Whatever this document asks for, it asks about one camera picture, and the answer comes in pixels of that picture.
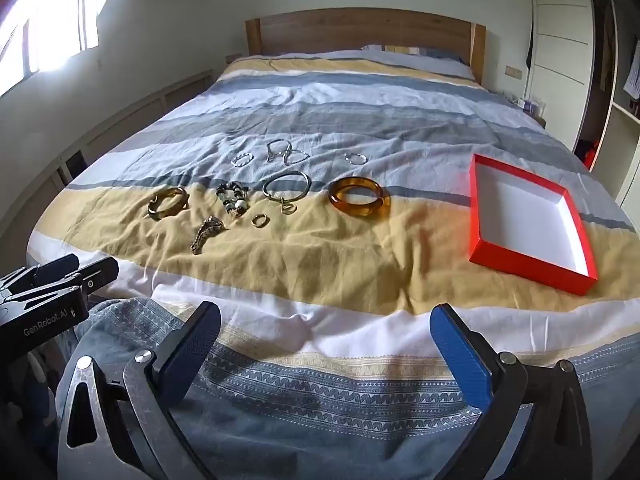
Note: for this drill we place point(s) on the red bag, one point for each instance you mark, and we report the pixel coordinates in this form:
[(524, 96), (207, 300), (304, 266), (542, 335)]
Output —
[(592, 156)]

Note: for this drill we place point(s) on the wooden headboard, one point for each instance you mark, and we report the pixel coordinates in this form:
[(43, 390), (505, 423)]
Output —
[(365, 30)]

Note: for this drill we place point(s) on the striped duvet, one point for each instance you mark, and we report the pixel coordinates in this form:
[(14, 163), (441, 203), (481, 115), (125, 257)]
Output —
[(350, 110)]

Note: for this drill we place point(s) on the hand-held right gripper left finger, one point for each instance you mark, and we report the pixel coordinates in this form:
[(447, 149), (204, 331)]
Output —
[(192, 345)]

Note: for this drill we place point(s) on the cream wardrobe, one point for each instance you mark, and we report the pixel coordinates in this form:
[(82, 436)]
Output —
[(560, 35)]

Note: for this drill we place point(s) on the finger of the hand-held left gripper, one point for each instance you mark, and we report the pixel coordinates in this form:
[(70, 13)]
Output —
[(55, 266), (97, 270)]

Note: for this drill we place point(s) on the grey pillow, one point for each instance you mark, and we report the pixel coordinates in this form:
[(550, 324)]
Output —
[(440, 62)]

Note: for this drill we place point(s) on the gold bangle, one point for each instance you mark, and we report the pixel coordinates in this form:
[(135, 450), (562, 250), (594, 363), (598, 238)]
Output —
[(156, 208)]

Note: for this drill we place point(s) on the striped hanging garment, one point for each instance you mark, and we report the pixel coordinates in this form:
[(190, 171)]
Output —
[(632, 75)]

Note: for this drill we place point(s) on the red cardboard box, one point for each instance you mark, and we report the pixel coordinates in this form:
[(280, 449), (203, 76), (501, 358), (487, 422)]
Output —
[(525, 220)]

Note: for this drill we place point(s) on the window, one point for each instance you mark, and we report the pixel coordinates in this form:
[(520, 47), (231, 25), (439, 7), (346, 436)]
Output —
[(50, 20)]

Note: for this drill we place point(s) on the thin silver bangle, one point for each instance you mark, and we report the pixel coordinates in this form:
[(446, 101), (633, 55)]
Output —
[(265, 188)]

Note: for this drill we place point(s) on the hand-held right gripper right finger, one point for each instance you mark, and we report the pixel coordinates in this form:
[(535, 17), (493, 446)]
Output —
[(462, 355)]

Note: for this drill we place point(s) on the wall switch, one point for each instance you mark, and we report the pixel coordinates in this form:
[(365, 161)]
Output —
[(513, 71)]

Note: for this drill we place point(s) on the purple box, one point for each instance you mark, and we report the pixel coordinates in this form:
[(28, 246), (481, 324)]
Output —
[(531, 106)]

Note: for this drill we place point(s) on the amber bangle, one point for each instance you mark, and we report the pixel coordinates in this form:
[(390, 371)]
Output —
[(362, 211)]

